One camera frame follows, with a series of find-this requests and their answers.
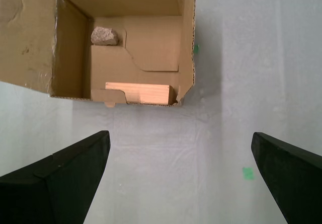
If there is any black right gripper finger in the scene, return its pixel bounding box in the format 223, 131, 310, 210
0, 130, 111, 224
251, 132, 322, 224

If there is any light wooden block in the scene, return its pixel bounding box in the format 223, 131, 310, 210
105, 82, 174, 106

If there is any speckled pinkish granite rock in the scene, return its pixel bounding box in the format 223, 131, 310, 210
90, 26, 120, 46

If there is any brown cardboard box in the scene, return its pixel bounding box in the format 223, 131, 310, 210
0, 0, 197, 108

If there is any white foam table sheet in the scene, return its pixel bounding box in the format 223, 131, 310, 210
0, 0, 322, 224

